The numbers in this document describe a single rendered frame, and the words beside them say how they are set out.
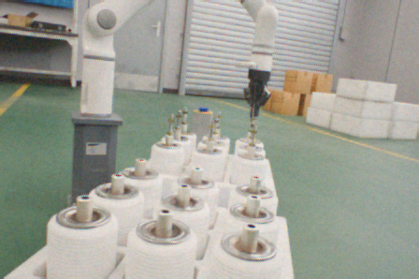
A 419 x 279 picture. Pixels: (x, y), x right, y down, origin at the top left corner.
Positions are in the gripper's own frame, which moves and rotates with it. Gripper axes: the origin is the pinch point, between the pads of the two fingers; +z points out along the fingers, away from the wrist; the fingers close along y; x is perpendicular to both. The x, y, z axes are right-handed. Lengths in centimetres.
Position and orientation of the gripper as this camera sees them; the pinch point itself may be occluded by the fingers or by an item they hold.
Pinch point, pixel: (253, 112)
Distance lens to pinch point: 124.3
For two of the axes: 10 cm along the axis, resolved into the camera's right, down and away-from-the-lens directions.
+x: -8.5, 0.0, -5.3
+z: -1.1, 9.8, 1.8
